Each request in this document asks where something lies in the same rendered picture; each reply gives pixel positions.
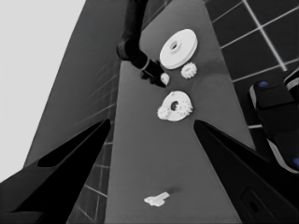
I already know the small white toothed gear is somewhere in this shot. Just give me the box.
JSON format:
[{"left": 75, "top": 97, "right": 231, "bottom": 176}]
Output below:
[
  {"left": 159, "top": 72, "right": 171, "bottom": 86},
  {"left": 156, "top": 105, "right": 172, "bottom": 121}
]

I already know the large thick white disc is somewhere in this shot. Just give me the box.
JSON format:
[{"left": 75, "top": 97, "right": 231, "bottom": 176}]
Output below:
[{"left": 159, "top": 28, "right": 199, "bottom": 71}]

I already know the white round carrier with pins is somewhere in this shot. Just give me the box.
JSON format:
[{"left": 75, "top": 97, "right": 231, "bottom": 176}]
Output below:
[{"left": 156, "top": 90, "right": 193, "bottom": 122}]

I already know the small white T-shaped piece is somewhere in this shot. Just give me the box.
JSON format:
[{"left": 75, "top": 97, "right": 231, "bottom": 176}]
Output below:
[{"left": 143, "top": 191, "right": 171, "bottom": 207}]

